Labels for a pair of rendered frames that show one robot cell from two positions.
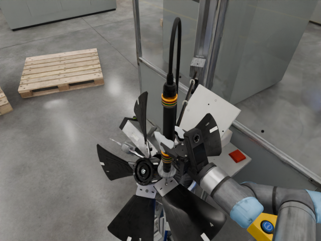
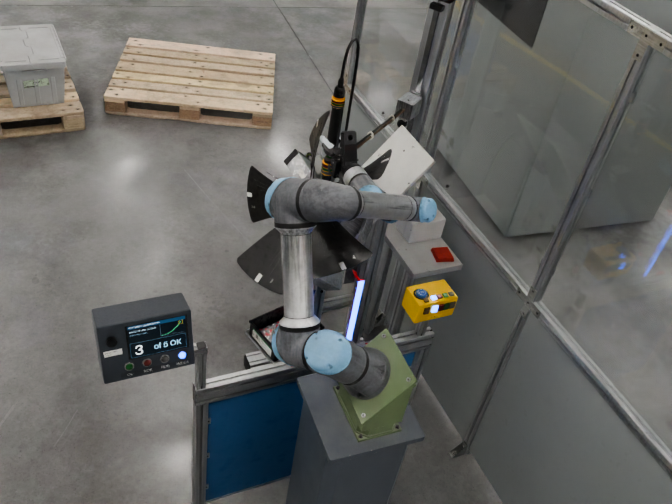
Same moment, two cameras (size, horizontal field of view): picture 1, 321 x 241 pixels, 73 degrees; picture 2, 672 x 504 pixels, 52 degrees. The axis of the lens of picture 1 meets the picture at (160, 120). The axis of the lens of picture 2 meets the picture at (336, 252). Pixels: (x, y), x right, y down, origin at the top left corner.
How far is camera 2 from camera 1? 1.69 m
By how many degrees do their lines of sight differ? 8
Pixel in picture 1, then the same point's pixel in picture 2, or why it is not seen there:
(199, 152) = (350, 151)
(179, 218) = (323, 244)
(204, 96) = (402, 140)
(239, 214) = not seen: hidden behind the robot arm
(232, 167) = (428, 265)
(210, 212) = (358, 248)
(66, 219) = not seen: hidden behind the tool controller
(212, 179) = (353, 171)
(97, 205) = (202, 316)
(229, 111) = (422, 161)
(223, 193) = (356, 180)
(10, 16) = not seen: outside the picture
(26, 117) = (107, 148)
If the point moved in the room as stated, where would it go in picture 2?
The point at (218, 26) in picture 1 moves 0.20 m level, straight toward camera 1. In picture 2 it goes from (451, 60) to (432, 76)
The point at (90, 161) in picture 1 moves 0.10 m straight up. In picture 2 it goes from (207, 250) to (207, 237)
